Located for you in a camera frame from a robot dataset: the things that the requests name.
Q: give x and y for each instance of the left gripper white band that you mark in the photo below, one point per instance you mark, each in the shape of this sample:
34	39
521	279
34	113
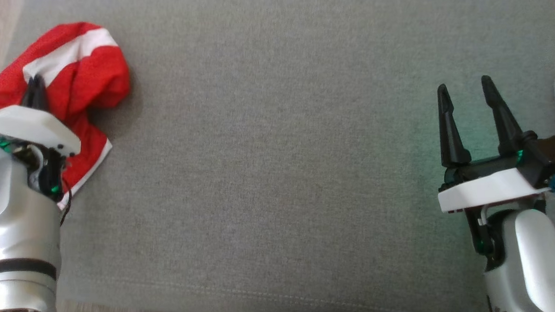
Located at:
32	127

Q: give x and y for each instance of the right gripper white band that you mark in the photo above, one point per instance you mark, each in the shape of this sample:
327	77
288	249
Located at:
486	190

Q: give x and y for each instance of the red shorts with white band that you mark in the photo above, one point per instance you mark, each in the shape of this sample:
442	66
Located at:
94	74

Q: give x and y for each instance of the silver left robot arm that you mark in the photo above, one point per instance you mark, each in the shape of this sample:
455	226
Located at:
17	239

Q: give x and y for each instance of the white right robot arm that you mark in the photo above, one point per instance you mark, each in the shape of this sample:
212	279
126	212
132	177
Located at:
530	267

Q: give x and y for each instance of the grey fabric sofa seat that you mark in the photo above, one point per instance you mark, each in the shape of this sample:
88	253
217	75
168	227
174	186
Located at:
282	151

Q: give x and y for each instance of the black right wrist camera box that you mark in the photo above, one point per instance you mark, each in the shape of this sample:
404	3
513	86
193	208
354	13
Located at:
552	158

